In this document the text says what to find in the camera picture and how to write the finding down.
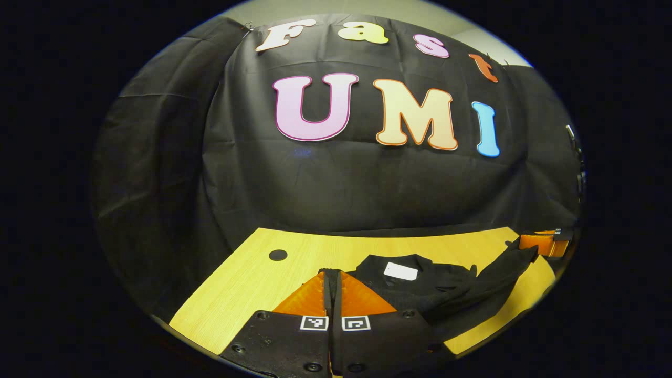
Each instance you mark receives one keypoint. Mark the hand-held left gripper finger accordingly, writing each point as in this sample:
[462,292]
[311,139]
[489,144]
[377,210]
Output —
[328,304]
[338,304]

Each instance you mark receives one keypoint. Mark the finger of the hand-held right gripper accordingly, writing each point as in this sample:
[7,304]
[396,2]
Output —
[538,244]

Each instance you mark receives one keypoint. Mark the black buttoned cardigan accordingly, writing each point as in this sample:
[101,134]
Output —
[462,294]

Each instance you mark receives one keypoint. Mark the black round table grommet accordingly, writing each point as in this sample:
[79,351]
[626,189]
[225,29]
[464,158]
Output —
[277,255]

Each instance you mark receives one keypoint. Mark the black backdrop cloth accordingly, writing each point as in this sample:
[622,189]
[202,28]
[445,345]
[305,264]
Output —
[341,184]

